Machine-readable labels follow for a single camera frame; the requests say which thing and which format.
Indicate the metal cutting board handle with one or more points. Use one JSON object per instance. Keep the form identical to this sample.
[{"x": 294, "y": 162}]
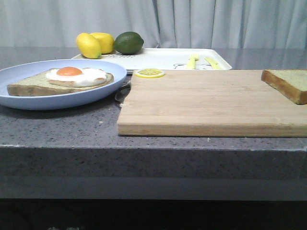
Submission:
[{"x": 121, "y": 93}]

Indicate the fried egg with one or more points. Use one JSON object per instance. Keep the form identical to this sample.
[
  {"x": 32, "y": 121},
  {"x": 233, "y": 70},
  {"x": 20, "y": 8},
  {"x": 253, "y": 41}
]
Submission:
[{"x": 75, "y": 77}]

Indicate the bread slice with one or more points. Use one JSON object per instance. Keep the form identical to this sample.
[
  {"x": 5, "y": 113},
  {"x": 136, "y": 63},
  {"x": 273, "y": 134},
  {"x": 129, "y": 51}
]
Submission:
[
  {"x": 292, "y": 83},
  {"x": 38, "y": 85}
]

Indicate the blue round plate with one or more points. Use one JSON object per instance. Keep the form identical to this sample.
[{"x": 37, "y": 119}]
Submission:
[{"x": 16, "y": 73}]

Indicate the white bear tray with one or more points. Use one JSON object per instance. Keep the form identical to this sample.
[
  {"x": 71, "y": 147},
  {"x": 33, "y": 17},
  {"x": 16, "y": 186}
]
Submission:
[{"x": 164, "y": 58}]

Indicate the green lime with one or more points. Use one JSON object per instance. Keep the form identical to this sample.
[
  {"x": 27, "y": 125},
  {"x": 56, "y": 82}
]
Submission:
[{"x": 128, "y": 43}]

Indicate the lemon slice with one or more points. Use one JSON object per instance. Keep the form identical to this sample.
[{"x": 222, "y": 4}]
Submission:
[{"x": 149, "y": 73}]

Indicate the yellow lemon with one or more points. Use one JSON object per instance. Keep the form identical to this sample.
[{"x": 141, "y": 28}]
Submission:
[
  {"x": 105, "y": 40},
  {"x": 88, "y": 45}
]

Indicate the grey curtain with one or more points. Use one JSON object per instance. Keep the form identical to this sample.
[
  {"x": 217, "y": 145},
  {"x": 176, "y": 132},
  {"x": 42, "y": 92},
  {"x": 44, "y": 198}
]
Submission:
[{"x": 161, "y": 23}]

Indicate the yellow plastic knife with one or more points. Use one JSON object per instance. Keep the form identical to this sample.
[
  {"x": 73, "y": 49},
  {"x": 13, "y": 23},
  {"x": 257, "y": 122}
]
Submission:
[{"x": 213, "y": 63}]

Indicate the front yellow lemon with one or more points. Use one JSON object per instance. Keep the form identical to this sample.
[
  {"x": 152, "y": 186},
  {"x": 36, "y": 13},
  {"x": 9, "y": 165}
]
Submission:
[{"x": 88, "y": 45}]

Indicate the wooden cutting board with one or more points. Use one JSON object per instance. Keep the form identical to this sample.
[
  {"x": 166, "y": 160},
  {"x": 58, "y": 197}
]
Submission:
[{"x": 209, "y": 103}]

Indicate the rear yellow lemon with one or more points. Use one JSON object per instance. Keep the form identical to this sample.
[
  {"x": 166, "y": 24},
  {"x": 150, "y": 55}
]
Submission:
[{"x": 105, "y": 40}]

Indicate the yellow plastic fork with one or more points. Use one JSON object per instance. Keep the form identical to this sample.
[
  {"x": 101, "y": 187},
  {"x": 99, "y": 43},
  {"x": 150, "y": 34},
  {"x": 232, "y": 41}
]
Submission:
[{"x": 191, "y": 64}]

